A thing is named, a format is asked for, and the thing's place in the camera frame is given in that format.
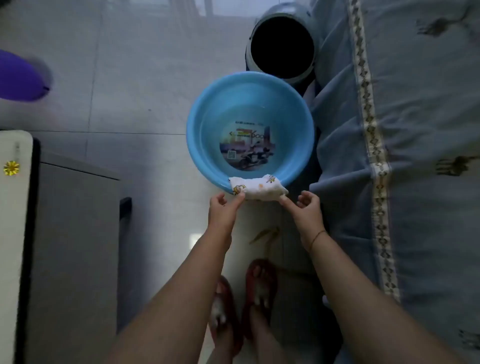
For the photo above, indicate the person's leg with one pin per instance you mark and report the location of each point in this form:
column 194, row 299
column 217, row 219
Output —
column 266, row 333
column 221, row 337

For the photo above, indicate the person's left forearm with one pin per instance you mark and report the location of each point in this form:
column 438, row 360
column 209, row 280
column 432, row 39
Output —
column 180, row 300

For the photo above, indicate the white table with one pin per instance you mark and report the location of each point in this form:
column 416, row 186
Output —
column 15, row 232

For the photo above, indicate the person's right hand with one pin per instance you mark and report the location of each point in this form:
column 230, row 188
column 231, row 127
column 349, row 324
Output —
column 309, row 219

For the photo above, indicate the grey-blue round trash bin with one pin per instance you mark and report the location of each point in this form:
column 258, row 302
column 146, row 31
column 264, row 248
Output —
column 285, row 9

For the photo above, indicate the person's left leg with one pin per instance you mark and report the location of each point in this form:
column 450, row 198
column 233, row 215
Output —
column 221, row 337

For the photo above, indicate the red right slipper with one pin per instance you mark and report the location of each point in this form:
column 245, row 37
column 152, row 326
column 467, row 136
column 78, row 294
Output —
column 249, row 285

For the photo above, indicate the person's left hand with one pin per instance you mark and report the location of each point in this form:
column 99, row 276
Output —
column 221, row 219

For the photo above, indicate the blue plastic basin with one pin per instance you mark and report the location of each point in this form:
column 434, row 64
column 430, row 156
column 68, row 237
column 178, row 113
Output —
column 210, row 123

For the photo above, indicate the white patterned cleaning cloth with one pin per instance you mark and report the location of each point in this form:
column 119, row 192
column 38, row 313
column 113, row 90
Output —
column 258, row 187

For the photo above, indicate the blue embroidered sofa cover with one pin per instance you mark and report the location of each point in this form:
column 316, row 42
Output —
column 423, row 150

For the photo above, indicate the purple rounded object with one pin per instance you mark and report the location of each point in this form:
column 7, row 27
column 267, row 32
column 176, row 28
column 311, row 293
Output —
column 18, row 77

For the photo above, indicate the person's right leg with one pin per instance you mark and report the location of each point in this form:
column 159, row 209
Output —
column 266, row 333

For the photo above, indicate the person's right forearm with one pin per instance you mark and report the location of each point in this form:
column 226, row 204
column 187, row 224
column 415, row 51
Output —
column 367, row 307

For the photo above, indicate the gold flower sticker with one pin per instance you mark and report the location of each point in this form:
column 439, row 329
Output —
column 11, row 168

